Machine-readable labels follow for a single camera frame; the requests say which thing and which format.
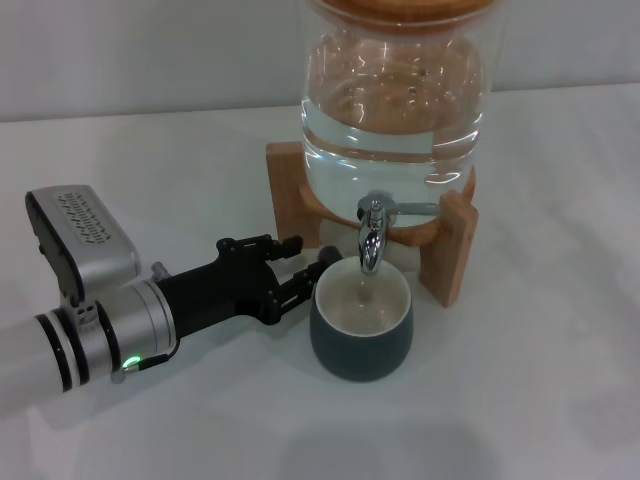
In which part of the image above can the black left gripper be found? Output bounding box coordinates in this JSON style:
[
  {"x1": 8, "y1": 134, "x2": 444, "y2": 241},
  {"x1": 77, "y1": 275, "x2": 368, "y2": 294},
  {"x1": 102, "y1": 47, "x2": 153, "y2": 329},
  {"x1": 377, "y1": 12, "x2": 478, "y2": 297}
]
[{"x1": 154, "y1": 233, "x2": 325, "y2": 338}]

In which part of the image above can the dark grey ceramic mug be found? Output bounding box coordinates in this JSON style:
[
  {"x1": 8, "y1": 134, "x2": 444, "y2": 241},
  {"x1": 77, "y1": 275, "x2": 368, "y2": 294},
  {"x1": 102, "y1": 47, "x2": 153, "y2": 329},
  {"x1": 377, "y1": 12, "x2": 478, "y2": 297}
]
[{"x1": 308, "y1": 244, "x2": 415, "y2": 385}]

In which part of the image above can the chrome faucet tap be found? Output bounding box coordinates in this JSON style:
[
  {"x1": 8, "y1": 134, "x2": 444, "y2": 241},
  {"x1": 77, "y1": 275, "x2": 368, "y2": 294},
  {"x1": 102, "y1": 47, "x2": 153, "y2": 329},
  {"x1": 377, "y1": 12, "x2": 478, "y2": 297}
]
[{"x1": 355, "y1": 190, "x2": 442, "y2": 277}]

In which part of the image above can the wooden dispenser stand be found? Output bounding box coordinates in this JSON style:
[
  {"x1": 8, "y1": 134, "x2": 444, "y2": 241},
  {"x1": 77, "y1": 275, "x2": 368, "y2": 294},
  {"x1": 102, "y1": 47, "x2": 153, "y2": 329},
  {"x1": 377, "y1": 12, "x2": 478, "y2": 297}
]
[{"x1": 265, "y1": 141, "x2": 480, "y2": 307}]

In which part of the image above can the glass water dispenser jar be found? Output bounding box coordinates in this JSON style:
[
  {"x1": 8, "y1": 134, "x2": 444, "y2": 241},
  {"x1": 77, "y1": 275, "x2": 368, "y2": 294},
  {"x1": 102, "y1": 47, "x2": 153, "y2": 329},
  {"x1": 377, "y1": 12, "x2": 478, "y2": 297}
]
[{"x1": 299, "y1": 0, "x2": 504, "y2": 229}]

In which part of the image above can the wooden jar lid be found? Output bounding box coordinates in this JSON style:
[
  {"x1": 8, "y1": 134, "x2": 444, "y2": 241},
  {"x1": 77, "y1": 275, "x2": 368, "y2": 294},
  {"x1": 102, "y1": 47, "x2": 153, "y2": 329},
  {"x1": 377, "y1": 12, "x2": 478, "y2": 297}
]
[{"x1": 312, "y1": 0, "x2": 494, "y2": 25}]

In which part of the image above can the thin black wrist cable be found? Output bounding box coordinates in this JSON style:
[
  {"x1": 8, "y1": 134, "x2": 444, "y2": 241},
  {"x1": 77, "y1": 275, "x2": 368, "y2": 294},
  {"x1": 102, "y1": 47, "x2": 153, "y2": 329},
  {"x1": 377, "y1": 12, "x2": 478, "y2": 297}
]
[{"x1": 122, "y1": 342, "x2": 180, "y2": 374}]

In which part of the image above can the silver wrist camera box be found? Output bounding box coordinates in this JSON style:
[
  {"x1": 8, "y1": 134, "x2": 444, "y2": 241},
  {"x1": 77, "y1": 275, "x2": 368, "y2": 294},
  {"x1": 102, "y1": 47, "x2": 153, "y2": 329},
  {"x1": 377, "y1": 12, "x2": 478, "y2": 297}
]
[{"x1": 24, "y1": 184, "x2": 143, "y2": 307}]

